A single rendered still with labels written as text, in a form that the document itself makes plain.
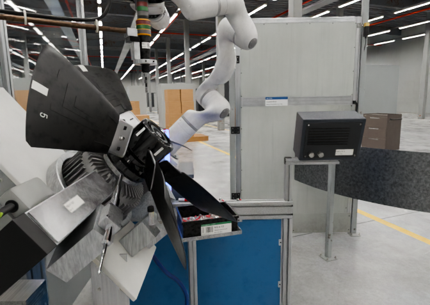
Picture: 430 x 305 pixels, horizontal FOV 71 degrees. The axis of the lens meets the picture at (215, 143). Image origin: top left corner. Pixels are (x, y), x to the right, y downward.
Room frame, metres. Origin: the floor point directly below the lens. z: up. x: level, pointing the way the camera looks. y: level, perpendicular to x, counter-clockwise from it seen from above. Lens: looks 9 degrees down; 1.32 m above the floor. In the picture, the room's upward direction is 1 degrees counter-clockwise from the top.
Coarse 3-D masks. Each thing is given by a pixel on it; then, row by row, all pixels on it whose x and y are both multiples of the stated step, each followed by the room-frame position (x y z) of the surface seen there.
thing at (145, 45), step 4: (140, 36) 0.92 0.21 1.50; (144, 36) 0.92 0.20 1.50; (148, 36) 0.93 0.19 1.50; (140, 40) 0.92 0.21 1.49; (144, 40) 0.92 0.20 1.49; (148, 40) 0.93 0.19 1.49; (140, 44) 0.92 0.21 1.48; (144, 44) 0.92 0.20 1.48; (148, 44) 0.93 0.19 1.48; (140, 48) 0.92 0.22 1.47; (144, 48) 0.92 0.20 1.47; (148, 48) 0.92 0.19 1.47; (140, 52) 0.92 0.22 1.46; (144, 52) 0.92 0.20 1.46; (148, 52) 0.93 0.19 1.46; (140, 56) 0.92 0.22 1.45; (144, 56) 0.92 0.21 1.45; (148, 56) 0.93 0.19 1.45; (140, 64) 0.93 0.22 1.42; (144, 64) 0.92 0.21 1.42; (148, 64) 0.93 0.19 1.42; (144, 68) 0.92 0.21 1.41; (148, 68) 0.93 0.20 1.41; (144, 72) 0.93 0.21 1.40; (148, 72) 0.93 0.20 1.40
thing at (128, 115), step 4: (128, 112) 0.90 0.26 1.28; (120, 116) 0.88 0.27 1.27; (124, 116) 0.88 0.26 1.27; (128, 116) 0.89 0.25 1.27; (132, 116) 0.89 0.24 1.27; (128, 120) 0.88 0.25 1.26; (132, 120) 0.88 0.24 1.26; (136, 120) 0.88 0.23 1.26; (132, 124) 0.87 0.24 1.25; (136, 124) 0.87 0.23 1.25
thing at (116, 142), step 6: (120, 120) 0.76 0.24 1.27; (120, 126) 0.76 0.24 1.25; (126, 126) 0.78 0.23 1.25; (120, 132) 0.76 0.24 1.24; (126, 132) 0.78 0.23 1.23; (114, 138) 0.74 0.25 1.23; (126, 138) 0.78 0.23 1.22; (114, 144) 0.74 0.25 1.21; (120, 144) 0.76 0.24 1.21; (126, 144) 0.78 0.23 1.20; (114, 150) 0.74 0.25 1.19; (120, 150) 0.76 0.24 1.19; (120, 156) 0.76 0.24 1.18
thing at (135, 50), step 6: (126, 30) 0.90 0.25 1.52; (132, 30) 0.90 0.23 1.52; (126, 36) 0.91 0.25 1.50; (132, 36) 0.89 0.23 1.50; (138, 36) 0.90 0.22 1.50; (126, 42) 0.92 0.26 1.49; (132, 42) 0.91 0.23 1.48; (138, 42) 0.91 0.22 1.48; (132, 48) 0.91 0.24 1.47; (138, 48) 0.91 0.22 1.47; (132, 54) 0.91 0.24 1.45; (138, 54) 0.91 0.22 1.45; (138, 60) 0.90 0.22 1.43; (144, 60) 0.90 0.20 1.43; (150, 60) 0.91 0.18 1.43; (156, 60) 0.94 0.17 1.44
